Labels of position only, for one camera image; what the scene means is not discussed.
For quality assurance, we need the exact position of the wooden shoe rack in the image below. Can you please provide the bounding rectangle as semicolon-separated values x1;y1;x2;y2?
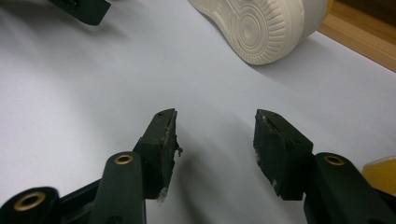
317;0;396;74

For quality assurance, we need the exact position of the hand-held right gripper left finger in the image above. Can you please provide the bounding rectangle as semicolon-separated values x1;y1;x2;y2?
134;107;184;201

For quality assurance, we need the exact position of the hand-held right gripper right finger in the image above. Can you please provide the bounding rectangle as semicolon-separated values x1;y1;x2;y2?
253;108;315;202

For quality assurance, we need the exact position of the white table mat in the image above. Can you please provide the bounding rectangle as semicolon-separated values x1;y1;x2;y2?
0;0;396;224

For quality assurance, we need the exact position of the grey shoe with yellow insole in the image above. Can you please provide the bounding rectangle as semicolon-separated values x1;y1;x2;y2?
361;156;396;198
188;0;334;66

